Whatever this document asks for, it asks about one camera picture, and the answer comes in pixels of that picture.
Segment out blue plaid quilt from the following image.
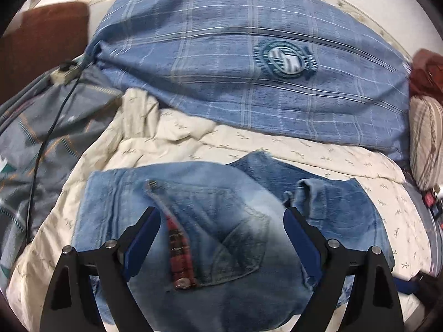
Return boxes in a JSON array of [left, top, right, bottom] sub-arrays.
[[86, 0, 412, 161]]

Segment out striped beige pillow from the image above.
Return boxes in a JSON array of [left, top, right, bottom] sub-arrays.
[[409, 95, 443, 191]]

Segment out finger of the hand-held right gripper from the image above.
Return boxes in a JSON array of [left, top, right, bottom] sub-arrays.
[[396, 271, 438, 305]]

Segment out grey patterned blanket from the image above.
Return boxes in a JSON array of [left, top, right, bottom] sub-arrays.
[[0, 66, 123, 281]]

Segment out brown upholstered headboard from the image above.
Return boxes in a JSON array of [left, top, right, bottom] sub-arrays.
[[0, 2, 91, 104]]

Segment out grey bed sheet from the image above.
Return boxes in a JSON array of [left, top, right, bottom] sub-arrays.
[[401, 176, 443, 277]]

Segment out black power cable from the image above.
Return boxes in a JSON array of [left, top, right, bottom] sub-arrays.
[[26, 53, 101, 246]]

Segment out brown leather bag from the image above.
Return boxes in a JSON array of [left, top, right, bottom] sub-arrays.
[[409, 49, 443, 97]]

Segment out blue denim pants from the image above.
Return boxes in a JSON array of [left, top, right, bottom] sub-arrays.
[[71, 150, 395, 327]]

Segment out beige power strip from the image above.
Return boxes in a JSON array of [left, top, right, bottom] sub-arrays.
[[51, 61, 81, 84]]

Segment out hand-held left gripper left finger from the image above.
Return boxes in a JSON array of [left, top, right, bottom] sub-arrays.
[[39, 206, 162, 332]]

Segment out cream leaf-print blanket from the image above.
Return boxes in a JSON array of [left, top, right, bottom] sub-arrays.
[[6, 87, 433, 326]]

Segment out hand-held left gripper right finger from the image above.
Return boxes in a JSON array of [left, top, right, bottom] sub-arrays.
[[283, 206, 405, 332]]

